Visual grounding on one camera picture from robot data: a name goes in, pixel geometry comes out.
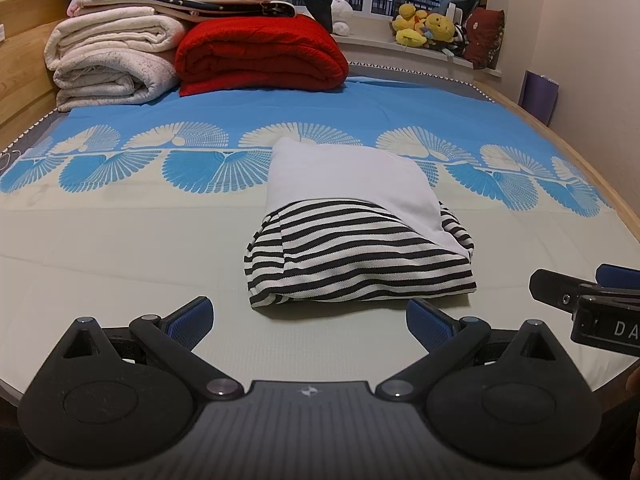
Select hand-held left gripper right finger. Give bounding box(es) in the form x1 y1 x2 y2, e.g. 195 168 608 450
374 298 563 402

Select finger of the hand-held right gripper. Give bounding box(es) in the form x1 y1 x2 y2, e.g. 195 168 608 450
529 268 600 319
595 263 640 289

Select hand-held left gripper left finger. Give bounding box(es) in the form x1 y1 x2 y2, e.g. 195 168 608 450
60 296 247 402

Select black white striped hooded sweater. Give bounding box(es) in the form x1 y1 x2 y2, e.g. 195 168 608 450
244 136 478 311

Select purple box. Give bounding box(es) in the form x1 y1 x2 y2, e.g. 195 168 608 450
520 69 560 127

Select speckled white folded blanket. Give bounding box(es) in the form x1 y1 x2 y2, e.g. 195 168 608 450
52 52 182 112

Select dark red cushion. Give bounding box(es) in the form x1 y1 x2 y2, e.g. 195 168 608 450
462 7 506 70

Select white window sill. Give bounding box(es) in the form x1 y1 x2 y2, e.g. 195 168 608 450
332 15 502 82

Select black white striped plush toy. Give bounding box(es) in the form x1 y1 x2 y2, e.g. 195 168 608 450
440 25 469 59

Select red folded blanket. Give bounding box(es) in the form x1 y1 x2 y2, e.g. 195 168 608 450
175 13 350 97

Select cream folded blanket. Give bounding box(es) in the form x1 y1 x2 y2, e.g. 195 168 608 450
44 7 190 72

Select yellow duck plush toy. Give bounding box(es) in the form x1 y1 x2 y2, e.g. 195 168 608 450
391 3 427 49

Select dark star print blanket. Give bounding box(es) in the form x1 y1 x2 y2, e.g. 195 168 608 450
150 0 297 24

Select wooden bed frame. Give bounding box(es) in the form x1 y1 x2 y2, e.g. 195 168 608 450
0 0 640 396

